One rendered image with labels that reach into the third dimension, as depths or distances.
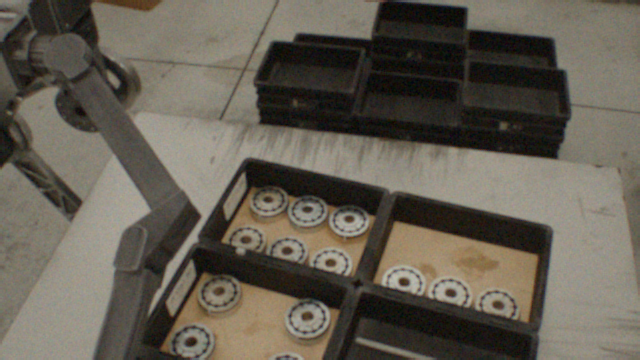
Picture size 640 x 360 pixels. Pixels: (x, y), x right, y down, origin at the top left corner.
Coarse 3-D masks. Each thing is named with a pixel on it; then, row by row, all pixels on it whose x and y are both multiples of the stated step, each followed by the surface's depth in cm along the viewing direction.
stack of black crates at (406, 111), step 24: (384, 72) 268; (360, 96) 257; (384, 96) 273; (408, 96) 273; (432, 96) 270; (456, 96) 262; (360, 120) 252; (384, 120) 248; (408, 120) 246; (432, 120) 261; (456, 120) 245
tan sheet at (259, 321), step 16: (256, 288) 153; (192, 304) 150; (256, 304) 149; (272, 304) 149; (288, 304) 149; (176, 320) 147; (192, 320) 147; (208, 320) 147; (224, 320) 147; (240, 320) 147; (256, 320) 146; (272, 320) 146; (304, 320) 146; (224, 336) 144; (240, 336) 144; (256, 336) 144; (272, 336) 143; (288, 336) 143; (224, 352) 141; (240, 352) 141; (256, 352) 141; (272, 352) 141; (304, 352) 140; (320, 352) 140
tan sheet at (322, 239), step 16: (240, 208) 170; (336, 208) 169; (240, 224) 167; (256, 224) 167; (272, 224) 166; (288, 224) 166; (224, 240) 163; (272, 240) 163; (304, 240) 162; (320, 240) 162; (336, 240) 162; (352, 256) 158
